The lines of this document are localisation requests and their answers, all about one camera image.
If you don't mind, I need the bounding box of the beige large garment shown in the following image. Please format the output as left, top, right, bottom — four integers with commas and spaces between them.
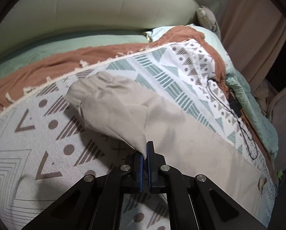
65, 72, 262, 214

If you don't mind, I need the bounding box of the crumpled beige clothes pile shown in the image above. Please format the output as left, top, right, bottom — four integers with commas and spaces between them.
253, 79, 278, 116

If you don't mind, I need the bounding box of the white geometric patterned blanket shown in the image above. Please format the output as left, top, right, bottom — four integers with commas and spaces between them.
0, 52, 275, 229

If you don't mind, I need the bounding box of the mint green quilt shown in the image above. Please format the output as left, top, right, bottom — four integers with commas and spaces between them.
135, 25, 279, 166

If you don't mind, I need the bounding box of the mint green bed sheet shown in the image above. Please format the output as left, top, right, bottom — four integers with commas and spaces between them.
0, 30, 148, 79

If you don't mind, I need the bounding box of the grey plush toy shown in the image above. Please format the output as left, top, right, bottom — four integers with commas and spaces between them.
196, 6, 221, 40

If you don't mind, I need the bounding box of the pink curtain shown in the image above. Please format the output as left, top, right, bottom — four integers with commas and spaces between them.
221, 0, 286, 91

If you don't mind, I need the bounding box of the cream padded headboard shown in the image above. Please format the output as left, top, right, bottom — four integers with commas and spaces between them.
0, 0, 198, 57

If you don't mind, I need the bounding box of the black cable with adapter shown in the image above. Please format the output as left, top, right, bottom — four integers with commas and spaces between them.
206, 77, 259, 161

